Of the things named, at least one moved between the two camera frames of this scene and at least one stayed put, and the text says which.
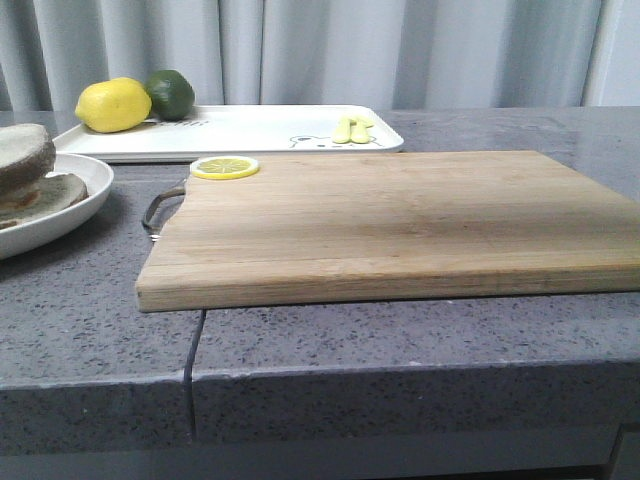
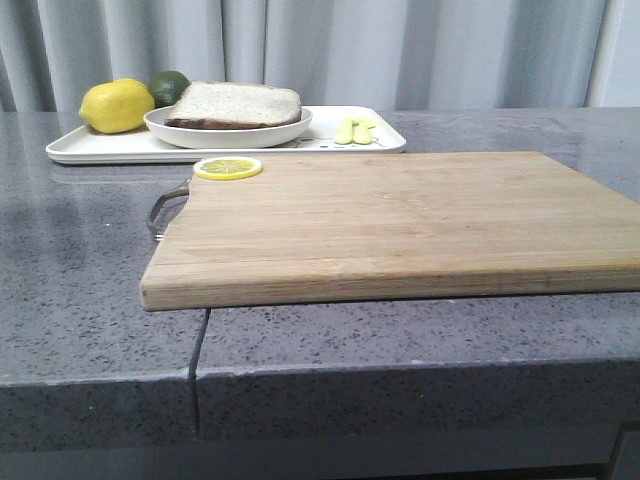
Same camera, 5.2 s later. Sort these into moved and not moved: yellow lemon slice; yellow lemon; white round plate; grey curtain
Moved: white round plate
Not moved: yellow lemon slice; yellow lemon; grey curtain
